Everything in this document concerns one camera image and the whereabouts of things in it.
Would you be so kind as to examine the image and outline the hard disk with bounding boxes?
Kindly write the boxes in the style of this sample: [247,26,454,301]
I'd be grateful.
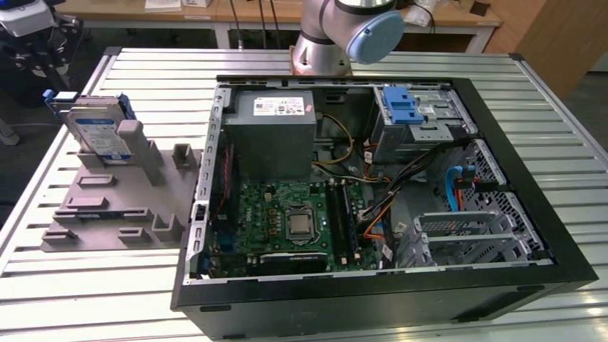
[42,90,139,165]

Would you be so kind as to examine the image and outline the metal disk bay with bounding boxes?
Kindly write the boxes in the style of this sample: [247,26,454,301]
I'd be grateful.
[396,212,543,268]

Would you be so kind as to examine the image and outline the wooden desk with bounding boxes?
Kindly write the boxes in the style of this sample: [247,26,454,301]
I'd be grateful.
[55,0,504,54]

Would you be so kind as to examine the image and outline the grey metal stand foot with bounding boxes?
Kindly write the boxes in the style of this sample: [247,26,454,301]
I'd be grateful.
[0,117,22,147]

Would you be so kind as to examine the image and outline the grey parts rack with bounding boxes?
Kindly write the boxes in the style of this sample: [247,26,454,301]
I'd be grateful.
[40,120,206,254]

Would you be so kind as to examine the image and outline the grey power supply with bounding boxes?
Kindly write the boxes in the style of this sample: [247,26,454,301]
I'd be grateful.
[222,89,319,182]

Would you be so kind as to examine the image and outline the green motherboard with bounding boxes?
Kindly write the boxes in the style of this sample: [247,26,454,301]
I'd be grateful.
[208,180,386,277]

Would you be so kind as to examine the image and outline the silver CPU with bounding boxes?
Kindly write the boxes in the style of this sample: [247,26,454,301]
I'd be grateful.
[287,213,318,236]

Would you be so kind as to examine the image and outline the blue plastic drive latch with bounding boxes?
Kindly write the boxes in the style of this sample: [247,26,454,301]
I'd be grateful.
[382,87,419,125]

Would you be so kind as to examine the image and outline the clear plastic bag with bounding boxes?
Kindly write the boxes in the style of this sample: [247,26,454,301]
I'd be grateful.
[406,2,436,26]

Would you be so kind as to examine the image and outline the black graphics card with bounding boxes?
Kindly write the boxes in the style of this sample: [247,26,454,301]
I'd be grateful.
[247,251,330,275]

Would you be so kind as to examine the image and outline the metal drive cage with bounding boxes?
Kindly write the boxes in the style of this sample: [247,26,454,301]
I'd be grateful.
[370,85,479,165]

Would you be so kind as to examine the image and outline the black PC case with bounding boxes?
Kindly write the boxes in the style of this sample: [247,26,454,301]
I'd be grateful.
[171,74,600,341]

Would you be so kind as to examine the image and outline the brown wooden cabinet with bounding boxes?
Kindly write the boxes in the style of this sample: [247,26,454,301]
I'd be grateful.
[487,0,608,100]

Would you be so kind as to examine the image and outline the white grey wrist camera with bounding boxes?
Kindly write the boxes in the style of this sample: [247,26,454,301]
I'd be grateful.
[0,0,56,38]

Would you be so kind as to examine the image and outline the yellow wire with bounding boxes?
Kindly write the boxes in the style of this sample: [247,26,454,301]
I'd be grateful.
[312,113,355,167]

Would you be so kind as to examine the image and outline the black wire bundle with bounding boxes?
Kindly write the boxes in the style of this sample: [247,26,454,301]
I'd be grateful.
[359,140,476,222]

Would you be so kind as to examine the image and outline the orange power wires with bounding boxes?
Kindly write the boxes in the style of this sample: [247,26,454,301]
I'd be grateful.
[363,220,387,244]

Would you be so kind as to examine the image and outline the blue wire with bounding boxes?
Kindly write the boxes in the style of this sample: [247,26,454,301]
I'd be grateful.
[444,166,476,214]

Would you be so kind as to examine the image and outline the orange flat wire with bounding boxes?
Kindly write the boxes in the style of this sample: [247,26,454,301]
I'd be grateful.
[454,180,470,214]

